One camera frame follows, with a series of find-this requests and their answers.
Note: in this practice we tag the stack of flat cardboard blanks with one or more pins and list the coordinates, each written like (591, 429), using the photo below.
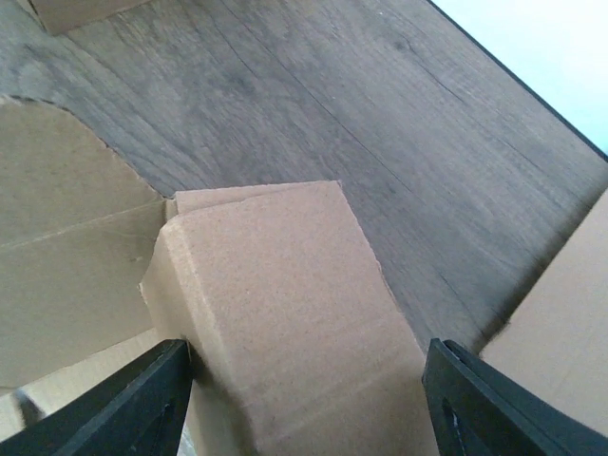
(555, 343)

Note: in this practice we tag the small tilted cardboard box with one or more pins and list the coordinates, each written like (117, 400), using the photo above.
(60, 16)

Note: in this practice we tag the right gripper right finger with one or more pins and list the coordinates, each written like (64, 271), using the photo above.
(476, 410)

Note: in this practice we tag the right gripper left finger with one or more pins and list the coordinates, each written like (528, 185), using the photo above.
(138, 410)

